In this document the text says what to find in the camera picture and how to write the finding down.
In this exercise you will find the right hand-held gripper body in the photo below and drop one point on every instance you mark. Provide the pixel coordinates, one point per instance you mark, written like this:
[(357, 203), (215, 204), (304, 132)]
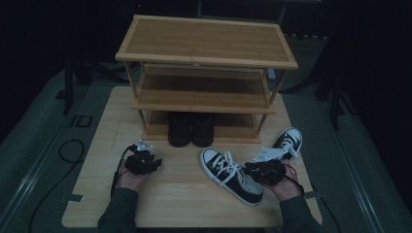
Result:
[(267, 171)]

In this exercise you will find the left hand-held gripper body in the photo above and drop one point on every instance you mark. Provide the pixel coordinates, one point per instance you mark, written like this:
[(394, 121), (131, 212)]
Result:
[(142, 163)]

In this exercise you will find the black white canvas sneaker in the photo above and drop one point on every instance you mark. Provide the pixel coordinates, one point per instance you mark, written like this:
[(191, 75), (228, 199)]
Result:
[(239, 187), (293, 136)]

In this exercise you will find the wooden three-tier shoe rack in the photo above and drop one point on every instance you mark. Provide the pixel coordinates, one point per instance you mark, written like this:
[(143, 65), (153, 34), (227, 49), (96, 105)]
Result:
[(207, 40)]

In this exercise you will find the person's left hand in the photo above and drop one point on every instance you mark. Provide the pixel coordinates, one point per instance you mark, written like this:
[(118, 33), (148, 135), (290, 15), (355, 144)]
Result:
[(131, 181)]

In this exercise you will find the person's right hand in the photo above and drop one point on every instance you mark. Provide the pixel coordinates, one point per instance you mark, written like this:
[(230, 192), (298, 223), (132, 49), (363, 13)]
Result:
[(290, 186)]

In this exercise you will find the grey tape strip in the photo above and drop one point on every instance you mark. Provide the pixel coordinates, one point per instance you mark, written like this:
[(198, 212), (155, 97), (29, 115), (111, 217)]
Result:
[(76, 198), (313, 194)]

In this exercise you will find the small white object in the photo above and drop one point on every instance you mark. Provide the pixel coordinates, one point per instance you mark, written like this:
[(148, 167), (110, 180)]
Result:
[(271, 74)]

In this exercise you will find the dark metal stand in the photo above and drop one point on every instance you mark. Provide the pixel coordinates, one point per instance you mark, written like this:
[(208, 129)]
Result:
[(335, 97), (68, 87)]

